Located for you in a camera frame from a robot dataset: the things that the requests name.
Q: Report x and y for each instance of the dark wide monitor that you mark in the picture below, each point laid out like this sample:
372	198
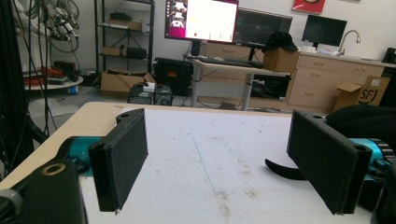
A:
258	26

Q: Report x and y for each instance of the black equipment case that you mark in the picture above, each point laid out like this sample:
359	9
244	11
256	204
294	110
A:
172	74

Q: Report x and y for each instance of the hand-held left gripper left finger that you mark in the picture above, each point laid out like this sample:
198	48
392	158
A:
120	161

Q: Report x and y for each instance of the black keyboard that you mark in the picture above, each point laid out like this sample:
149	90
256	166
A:
227	61

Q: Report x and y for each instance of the white round table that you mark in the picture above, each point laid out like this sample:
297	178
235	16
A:
53	84

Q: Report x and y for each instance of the white-legged wooden desk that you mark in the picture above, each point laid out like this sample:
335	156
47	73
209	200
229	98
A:
218	67

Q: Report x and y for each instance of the white table mat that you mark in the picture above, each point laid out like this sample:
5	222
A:
211	155

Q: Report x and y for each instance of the open cardboard box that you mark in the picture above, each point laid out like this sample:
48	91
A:
116	82

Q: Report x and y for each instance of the printed cardboard box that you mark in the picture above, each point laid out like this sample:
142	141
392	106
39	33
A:
364	91

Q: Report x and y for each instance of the black metal frame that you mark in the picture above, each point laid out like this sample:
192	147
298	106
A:
12	77

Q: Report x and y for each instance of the black monitor on counter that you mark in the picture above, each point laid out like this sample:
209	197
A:
323	29

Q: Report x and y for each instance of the small white box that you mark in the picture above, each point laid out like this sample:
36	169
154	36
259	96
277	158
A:
148	87

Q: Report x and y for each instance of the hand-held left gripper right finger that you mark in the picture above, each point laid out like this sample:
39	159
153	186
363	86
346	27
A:
323	158

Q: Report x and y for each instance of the lit computer monitor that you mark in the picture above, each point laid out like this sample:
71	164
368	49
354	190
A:
208	18

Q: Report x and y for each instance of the metal faucet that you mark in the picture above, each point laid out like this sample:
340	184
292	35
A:
347	35

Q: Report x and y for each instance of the wooden cabinet counter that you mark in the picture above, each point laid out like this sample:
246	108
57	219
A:
314	81

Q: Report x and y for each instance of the black box under desk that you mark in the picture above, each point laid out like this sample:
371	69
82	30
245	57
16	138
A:
269	87

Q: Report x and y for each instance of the black metal shelf rack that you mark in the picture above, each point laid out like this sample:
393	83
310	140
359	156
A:
127	34

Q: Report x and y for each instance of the black appliance on counter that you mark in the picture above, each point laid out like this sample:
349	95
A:
389	55

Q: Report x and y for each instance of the plain cardboard box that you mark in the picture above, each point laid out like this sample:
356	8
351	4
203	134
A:
280	60

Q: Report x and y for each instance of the red wall poster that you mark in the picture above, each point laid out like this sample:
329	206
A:
308	5

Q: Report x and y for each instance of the black computer unit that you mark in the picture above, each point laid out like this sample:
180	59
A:
149	96

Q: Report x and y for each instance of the black cap on box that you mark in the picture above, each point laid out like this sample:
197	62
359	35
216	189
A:
280	40

